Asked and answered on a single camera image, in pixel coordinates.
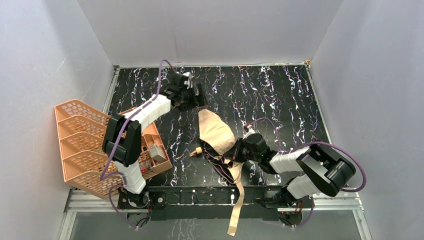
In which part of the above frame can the beige and black folding umbrella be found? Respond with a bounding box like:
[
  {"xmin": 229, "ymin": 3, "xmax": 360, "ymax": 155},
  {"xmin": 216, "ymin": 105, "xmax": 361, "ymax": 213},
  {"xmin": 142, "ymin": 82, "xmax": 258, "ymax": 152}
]
[{"xmin": 189, "ymin": 109, "xmax": 245, "ymax": 237}]

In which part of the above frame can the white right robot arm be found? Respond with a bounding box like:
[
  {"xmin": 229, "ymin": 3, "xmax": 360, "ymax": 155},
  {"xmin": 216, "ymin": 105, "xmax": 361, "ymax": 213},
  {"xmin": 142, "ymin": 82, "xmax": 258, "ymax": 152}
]
[{"xmin": 224, "ymin": 133, "xmax": 356, "ymax": 206}]

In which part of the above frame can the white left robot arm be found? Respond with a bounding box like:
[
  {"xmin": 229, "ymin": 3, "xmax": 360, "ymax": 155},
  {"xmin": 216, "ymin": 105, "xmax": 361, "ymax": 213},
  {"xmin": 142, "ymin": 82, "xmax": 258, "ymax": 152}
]
[{"xmin": 102, "ymin": 72, "xmax": 207, "ymax": 208}]

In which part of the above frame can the grey box in organizer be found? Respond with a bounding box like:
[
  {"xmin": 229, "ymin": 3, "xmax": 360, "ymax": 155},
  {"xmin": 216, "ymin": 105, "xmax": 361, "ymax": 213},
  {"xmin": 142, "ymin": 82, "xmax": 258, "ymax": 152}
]
[{"xmin": 148, "ymin": 143, "xmax": 168, "ymax": 164}]

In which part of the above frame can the orange plastic file organizer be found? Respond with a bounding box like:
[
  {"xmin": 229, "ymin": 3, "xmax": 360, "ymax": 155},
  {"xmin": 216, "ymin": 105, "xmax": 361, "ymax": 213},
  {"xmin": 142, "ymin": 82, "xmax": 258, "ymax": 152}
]
[{"xmin": 54, "ymin": 99, "xmax": 173, "ymax": 199}]

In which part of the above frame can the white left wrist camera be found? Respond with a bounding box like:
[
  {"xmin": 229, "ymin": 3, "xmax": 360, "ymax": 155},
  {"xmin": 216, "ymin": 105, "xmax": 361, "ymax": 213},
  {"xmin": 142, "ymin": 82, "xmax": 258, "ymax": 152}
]
[{"xmin": 181, "ymin": 72, "xmax": 193, "ymax": 89}]

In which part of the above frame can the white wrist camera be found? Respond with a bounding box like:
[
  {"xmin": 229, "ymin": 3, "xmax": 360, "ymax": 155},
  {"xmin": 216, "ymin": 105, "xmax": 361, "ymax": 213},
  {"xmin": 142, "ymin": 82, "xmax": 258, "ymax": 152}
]
[
  {"xmin": 243, "ymin": 123, "xmax": 257, "ymax": 138},
  {"xmin": 181, "ymin": 72, "xmax": 193, "ymax": 89}
]

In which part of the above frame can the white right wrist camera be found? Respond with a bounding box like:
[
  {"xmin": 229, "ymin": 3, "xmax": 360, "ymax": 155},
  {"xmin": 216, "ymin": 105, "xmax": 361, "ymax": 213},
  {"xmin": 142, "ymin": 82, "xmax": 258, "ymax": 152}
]
[{"xmin": 243, "ymin": 123, "xmax": 257, "ymax": 138}]

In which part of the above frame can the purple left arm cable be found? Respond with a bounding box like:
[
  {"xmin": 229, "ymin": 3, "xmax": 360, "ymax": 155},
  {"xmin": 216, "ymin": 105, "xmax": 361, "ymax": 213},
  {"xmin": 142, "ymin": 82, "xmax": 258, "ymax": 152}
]
[{"xmin": 99, "ymin": 59, "xmax": 178, "ymax": 229}]

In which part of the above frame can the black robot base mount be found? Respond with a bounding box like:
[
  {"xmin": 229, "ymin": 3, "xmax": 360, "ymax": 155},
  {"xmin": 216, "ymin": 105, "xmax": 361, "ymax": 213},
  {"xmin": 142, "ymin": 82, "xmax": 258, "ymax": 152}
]
[{"xmin": 117, "ymin": 186, "xmax": 306, "ymax": 225}]

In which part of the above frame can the aluminium frame rail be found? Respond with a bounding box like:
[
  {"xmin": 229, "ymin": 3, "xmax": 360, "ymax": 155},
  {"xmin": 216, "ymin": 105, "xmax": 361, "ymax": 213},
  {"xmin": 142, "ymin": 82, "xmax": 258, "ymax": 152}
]
[{"xmin": 64, "ymin": 190, "xmax": 372, "ymax": 240}]

